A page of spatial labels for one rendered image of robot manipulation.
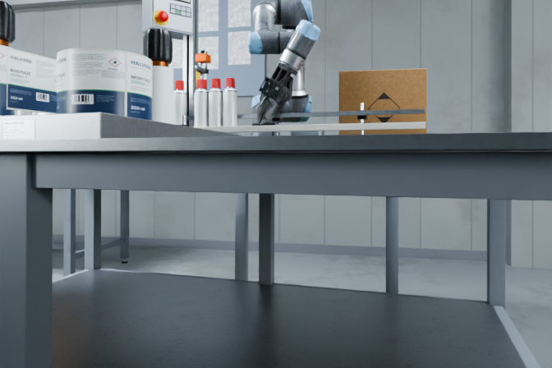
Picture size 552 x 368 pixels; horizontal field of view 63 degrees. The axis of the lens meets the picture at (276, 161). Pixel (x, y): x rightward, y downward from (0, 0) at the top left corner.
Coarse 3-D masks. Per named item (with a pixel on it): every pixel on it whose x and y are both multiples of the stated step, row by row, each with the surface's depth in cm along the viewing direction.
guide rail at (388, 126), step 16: (208, 128) 152; (224, 128) 150; (240, 128) 149; (256, 128) 147; (272, 128) 145; (288, 128) 144; (304, 128) 142; (320, 128) 141; (336, 128) 139; (352, 128) 138; (368, 128) 136; (384, 128) 135; (400, 128) 134; (416, 128) 132
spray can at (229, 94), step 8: (232, 80) 154; (232, 88) 154; (224, 96) 153; (232, 96) 153; (224, 104) 153; (232, 104) 153; (224, 112) 153; (232, 112) 153; (224, 120) 153; (232, 120) 153
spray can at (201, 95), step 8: (200, 80) 156; (200, 88) 156; (200, 96) 155; (208, 96) 156; (200, 104) 155; (208, 104) 156; (200, 112) 155; (208, 112) 156; (200, 120) 155; (208, 120) 156
